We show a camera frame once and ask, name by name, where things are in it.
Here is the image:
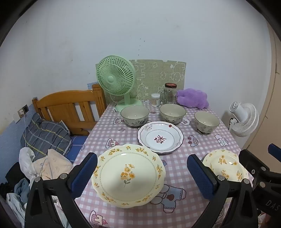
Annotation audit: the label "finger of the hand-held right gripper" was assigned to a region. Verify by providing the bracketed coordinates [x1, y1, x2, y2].
[267, 143, 281, 176]
[238, 149, 271, 182]

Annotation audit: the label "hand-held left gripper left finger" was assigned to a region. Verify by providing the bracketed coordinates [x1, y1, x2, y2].
[25, 152, 98, 228]

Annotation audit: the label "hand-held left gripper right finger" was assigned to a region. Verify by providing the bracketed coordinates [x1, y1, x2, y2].
[187, 154, 259, 228]

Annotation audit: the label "small yellow floral plate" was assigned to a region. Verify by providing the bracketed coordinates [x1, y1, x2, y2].
[202, 149, 249, 182]

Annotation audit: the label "large yellow floral plate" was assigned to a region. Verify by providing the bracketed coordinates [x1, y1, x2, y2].
[91, 144, 165, 209]

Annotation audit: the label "small floral ceramic bowl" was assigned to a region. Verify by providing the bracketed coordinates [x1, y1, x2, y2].
[194, 111, 220, 135]

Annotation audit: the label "white plate with red pattern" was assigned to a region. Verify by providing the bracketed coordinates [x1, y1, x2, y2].
[137, 121, 184, 154]

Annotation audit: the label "large floral ceramic bowl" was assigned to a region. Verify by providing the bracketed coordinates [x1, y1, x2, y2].
[159, 104, 187, 125]
[120, 105, 150, 128]

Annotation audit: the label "blue bed sheet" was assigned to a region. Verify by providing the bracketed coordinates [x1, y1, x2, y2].
[64, 135, 88, 164]

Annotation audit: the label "white standing fan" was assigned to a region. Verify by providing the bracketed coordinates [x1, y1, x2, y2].
[228, 101, 259, 137]

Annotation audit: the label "pink checkered tablecloth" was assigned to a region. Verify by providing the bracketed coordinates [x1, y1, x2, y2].
[53, 101, 242, 228]

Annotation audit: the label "grey plaid pillow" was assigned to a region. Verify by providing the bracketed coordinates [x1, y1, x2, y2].
[20, 113, 72, 156]

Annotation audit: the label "beige door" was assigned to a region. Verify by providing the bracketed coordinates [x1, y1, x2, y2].
[241, 22, 281, 154]

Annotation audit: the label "blue clothes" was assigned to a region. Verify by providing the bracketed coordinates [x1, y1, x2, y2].
[13, 178, 30, 200]

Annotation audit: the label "wooden bed headboard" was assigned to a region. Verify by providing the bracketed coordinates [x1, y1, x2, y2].
[32, 83, 107, 136]

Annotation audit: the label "dark cloth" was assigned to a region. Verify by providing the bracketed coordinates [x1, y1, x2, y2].
[0, 162, 24, 193]

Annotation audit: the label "white cloth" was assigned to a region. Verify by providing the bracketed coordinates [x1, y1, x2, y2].
[5, 193, 29, 228]

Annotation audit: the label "purple plush toy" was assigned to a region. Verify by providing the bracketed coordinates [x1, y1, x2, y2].
[177, 88, 209, 109]

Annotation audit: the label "glass jar with dark lid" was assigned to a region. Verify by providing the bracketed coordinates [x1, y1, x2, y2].
[164, 83, 178, 105]

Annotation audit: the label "cotton swab container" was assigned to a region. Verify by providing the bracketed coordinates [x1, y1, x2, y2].
[151, 93, 161, 107]

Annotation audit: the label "green desk fan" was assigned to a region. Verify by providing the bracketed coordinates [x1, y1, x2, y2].
[97, 56, 143, 112]

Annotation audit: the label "green patterned board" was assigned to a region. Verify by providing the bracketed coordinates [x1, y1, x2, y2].
[95, 59, 187, 103]

